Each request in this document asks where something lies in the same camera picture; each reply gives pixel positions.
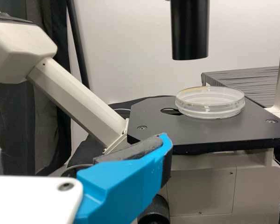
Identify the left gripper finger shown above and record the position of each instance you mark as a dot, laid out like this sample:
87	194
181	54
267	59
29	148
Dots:
121	184

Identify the cream microscope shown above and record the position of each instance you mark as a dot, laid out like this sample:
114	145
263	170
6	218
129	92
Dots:
200	191

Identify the petri dish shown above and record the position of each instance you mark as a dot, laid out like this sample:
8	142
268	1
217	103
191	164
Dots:
210	102

